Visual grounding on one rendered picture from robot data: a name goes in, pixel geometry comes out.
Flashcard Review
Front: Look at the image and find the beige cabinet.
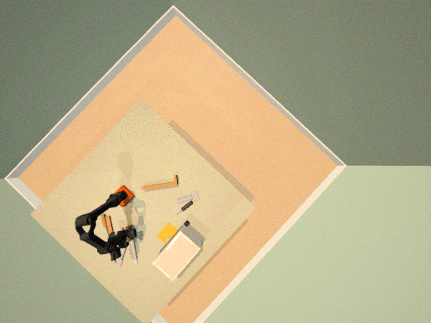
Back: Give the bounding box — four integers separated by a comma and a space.
152, 221, 202, 281

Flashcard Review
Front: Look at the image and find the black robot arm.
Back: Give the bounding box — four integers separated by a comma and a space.
75, 190, 129, 261

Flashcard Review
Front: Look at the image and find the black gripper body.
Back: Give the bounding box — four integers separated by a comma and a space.
109, 229, 136, 243

